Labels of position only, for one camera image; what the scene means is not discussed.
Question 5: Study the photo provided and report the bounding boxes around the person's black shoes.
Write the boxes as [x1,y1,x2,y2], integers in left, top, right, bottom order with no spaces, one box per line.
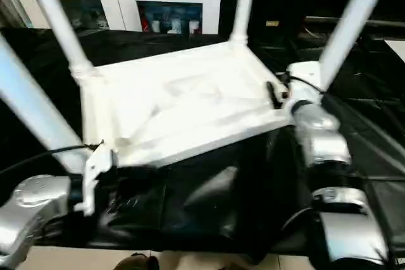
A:
[117,254,159,270]

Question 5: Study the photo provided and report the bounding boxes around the white plastic table top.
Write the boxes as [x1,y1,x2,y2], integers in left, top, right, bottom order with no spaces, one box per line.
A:
[79,39,297,169]

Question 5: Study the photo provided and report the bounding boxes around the white flat board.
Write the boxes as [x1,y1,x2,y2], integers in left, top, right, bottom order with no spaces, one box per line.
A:
[387,39,405,62]

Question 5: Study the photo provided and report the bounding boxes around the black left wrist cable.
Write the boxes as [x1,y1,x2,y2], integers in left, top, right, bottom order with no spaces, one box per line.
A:
[0,145,102,176]

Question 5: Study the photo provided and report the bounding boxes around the black plastic mat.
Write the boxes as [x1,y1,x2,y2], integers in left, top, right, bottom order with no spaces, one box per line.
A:
[0,27,405,264]

